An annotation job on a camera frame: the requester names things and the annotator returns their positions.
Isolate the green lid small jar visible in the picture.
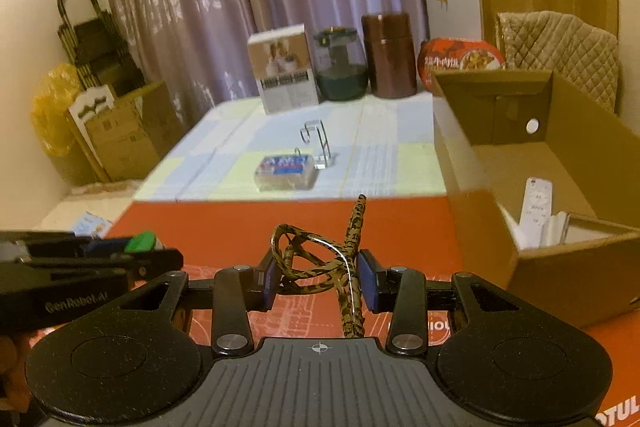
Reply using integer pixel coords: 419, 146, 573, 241
125, 231, 164, 254

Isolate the leopard print hair claw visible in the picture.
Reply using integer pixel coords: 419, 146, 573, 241
269, 194, 367, 338

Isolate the blue toothpick box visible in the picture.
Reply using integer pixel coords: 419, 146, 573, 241
254, 154, 318, 192

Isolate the chrome wire hook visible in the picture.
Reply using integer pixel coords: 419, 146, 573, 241
299, 119, 333, 170

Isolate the person's hand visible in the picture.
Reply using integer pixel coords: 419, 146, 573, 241
0, 333, 35, 413

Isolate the leaflet on floor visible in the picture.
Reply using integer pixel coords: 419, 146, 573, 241
70, 211, 113, 239

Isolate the red Motul cardboard sheet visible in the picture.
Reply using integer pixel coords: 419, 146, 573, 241
29, 193, 640, 427

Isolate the flat cardboard boxes stack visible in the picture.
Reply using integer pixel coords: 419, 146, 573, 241
65, 83, 186, 182

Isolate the yellow plastic bag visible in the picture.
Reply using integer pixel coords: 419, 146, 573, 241
30, 63, 81, 157

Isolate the pastel checkered tablecloth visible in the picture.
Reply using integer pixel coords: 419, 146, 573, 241
134, 92, 446, 202

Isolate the white remote control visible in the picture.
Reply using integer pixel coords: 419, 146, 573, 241
518, 178, 553, 248

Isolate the open brown cardboard box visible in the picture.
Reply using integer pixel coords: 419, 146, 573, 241
433, 69, 639, 326

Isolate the black folding step ladder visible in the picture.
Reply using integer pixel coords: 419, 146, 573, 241
56, 0, 145, 98

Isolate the green glass jar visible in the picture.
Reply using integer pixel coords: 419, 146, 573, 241
314, 26, 369, 102

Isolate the white product box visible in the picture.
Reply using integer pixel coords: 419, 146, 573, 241
247, 24, 320, 115

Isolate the red instant meal box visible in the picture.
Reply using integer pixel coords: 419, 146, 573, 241
418, 38, 504, 91

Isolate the brown cylindrical canister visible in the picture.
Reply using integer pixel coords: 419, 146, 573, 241
361, 12, 418, 100

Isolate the beige quilted cushion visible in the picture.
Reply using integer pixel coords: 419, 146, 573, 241
496, 11, 620, 112

